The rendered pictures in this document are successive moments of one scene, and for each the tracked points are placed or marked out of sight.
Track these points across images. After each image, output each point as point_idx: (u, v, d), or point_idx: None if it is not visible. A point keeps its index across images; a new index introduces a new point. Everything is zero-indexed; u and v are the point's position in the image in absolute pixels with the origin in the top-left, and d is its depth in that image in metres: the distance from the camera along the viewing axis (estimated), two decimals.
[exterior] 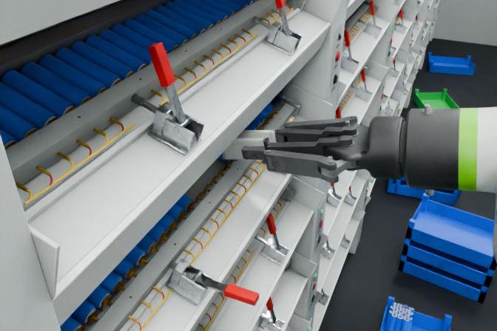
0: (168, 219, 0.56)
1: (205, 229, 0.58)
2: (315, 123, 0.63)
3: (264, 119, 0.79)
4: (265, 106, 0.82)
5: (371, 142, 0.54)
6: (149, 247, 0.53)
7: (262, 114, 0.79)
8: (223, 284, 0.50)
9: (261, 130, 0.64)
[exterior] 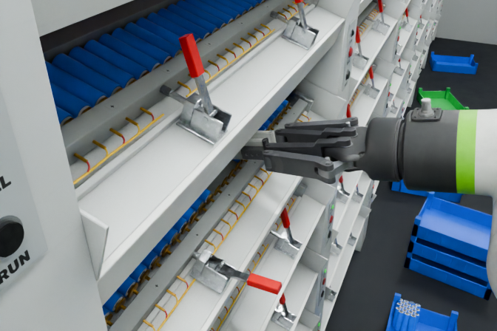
0: (188, 211, 0.57)
1: (225, 221, 0.58)
2: (298, 171, 0.58)
3: (278, 114, 0.80)
4: None
5: None
6: (172, 238, 0.54)
7: (276, 109, 0.80)
8: (245, 273, 0.51)
9: (257, 159, 0.63)
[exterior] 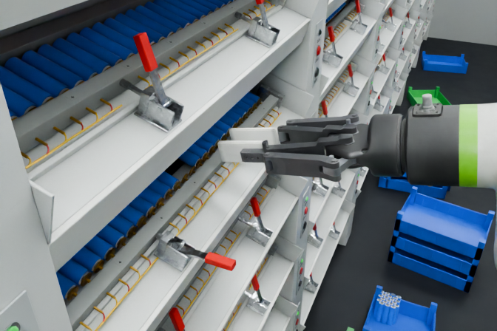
0: (155, 196, 0.61)
1: (189, 206, 0.63)
2: (300, 171, 0.58)
3: (248, 108, 0.84)
4: (251, 97, 0.87)
5: None
6: (138, 221, 0.58)
7: (247, 105, 0.84)
8: (204, 253, 0.56)
9: (257, 162, 0.63)
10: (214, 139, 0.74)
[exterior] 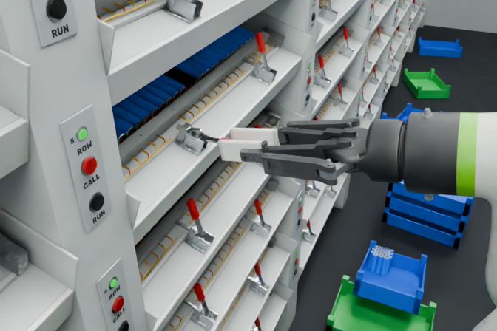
0: (166, 95, 0.73)
1: (195, 106, 0.74)
2: (317, 123, 0.63)
3: (246, 42, 0.95)
4: (248, 33, 0.98)
5: (370, 145, 0.53)
6: (153, 111, 0.70)
7: (245, 38, 0.95)
8: (217, 138, 0.67)
9: (264, 128, 0.64)
10: (216, 60, 0.85)
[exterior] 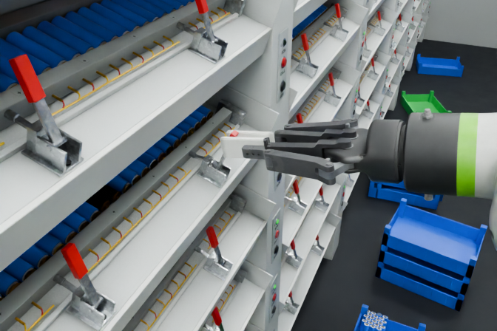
0: (65, 231, 0.53)
1: (105, 240, 0.55)
2: (315, 125, 0.63)
3: (196, 123, 0.76)
4: (200, 110, 0.79)
5: (370, 145, 0.53)
6: (40, 261, 0.50)
7: (194, 119, 0.76)
8: (84, 276, 0.47)
9: (260, 131, 0.64)
10: (149, 159, 0.66)
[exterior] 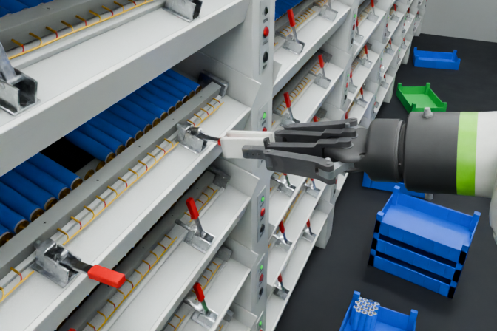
0: (44, 196, 0.51)
1: (88, 208, 0.53)
2: (315, 125, 0.63)
3: (184, 97, 0.74)
4: (188, 84, 0.77)
5: (370, 144, 0.53)
6: (17, 226, 0.48)
7: (183, 92, 0.74)
8: (89, 265, 0.46)
9: (260, 131, 0.64)
10: (134, 130, 0.64)
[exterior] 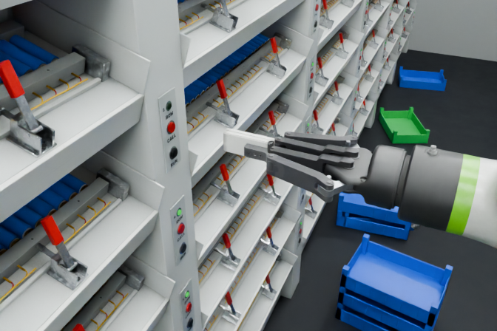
0: None
1: None
2: (316, 137, 0.63)
3: (61, 202, 0.64)
4: (72, 183, 0.67)
5: (373, 171, 0.55)
6: None
7: (59, 198, 0.64)
8: None
9: (261, 135, 0.63)
10: None
